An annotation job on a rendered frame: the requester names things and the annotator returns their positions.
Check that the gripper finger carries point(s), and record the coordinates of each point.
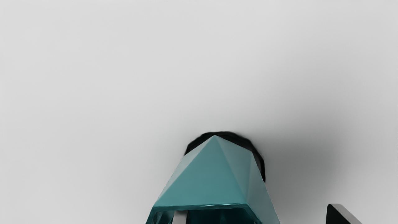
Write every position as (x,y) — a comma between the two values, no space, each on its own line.
(339,216)

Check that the teal faceted mug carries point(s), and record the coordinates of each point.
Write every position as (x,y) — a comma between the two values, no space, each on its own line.
(211,180)

